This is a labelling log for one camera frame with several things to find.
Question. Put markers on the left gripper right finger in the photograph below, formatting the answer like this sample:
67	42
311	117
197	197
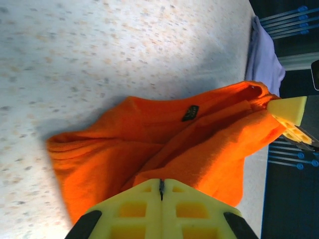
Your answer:
174	224

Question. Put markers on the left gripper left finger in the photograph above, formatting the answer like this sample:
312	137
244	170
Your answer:
149	224

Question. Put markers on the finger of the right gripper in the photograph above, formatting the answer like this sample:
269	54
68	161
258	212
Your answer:
296	132
289	108

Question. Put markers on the orange t-shirt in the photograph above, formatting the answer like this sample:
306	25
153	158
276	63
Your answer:
124	149

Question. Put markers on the folded purple t-shirt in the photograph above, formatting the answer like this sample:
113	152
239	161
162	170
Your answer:
264	64

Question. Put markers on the aluminium frame post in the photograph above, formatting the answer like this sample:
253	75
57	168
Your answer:
296	62

